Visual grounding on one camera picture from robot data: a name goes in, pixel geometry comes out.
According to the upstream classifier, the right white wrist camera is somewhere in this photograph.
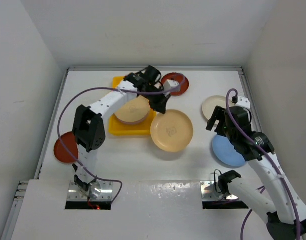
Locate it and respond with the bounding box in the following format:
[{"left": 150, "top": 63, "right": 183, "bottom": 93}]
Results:
[{"left": 231, "top": 95, "right": 251, "bottom": 110}]

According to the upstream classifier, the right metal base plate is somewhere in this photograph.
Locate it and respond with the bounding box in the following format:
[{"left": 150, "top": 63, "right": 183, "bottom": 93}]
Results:
[{"left": 200, "top": 181, "right": 240, "bottom": 202}]

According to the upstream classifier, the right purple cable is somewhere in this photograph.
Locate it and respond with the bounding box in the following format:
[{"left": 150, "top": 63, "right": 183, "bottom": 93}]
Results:
[{"left": 225, "top": 88, "right": 301, "bottom": 240}]

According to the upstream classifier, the dark red plate top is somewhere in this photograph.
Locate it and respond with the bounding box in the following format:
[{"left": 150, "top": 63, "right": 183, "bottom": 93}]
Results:
[{"left": 161, "top": 72, "right": 189, "bottom": 97}]

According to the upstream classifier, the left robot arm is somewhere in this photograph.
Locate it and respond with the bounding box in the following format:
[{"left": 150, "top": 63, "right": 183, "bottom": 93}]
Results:
[{"left": 72, "top": 66, "right": 179, "bottom": 192}]

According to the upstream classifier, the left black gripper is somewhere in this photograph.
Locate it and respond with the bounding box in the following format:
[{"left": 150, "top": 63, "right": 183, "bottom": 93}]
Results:
[{"left": 140, "top": 85, "right": 169, "bottom": 114}]

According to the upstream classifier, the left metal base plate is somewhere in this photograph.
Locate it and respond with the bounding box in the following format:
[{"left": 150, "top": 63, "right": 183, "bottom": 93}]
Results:
[{"left": 66, "top": 181, "right": 113, "bottom": 202}]

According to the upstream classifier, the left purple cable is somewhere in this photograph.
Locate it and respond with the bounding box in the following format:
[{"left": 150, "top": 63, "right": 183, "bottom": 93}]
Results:
[{"left": 57, "top": 73, "right": 187, "bottom": 206}]

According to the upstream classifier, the purple cable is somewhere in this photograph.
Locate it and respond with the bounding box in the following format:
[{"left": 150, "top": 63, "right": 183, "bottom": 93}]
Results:
[
  {"left": 57, "top": 73, "right": 187, "bottom": 206},
  {"left": 225, "top": 88, "right": 301, "bottom": 240}
]

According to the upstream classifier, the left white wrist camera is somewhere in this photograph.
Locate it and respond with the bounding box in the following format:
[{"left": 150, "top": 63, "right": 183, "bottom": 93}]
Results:
[{"left": 163, "top": 79, "right": 180, "bottom": 93}]

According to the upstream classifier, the yellow plastic bin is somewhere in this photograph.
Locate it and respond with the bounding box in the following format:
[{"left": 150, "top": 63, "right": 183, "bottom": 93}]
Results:
[{"left": 108, "top": 75, "right": 157, "bottom": 136}]

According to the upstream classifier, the light blue plate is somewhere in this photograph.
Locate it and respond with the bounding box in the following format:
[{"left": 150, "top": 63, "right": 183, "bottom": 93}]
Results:
[{"left": 212, "top": 135, "right": 246, "bottom": 168}]

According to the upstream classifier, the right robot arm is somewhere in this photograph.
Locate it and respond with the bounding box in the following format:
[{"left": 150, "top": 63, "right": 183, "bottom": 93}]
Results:
[{"left": 206, "top": 106, "right": 306, "bottom": 240}]

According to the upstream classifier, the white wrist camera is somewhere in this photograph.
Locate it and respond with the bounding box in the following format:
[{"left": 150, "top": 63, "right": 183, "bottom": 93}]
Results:
[
  {"left": 231, "top": 95, "right": 251, "bottom": 110},
  {"left": 163, "top": 79, "right": 180, "bottom": 93}
]

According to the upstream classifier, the cream white plate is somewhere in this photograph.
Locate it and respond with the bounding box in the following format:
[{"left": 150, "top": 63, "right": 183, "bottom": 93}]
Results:
[{"left": 201, "top": 95, "right": 226, "bottom": 121}]

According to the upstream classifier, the metal base plate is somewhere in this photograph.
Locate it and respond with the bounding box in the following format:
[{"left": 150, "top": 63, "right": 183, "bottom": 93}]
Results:
[
  {"left": 200, "top": 181, "right": 240, "bottom": 202},
  {"left": 66, "top": 181, "right": 113, "bottom": 202}
]

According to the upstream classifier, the dark red plate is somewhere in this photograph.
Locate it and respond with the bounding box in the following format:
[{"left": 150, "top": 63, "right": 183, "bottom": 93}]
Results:
[
  {"left": 161, "top": 72, "right": 189, "bottom": 97},
  {"left": 53, "top": 131, "right": 78, "bottom": 164}
]

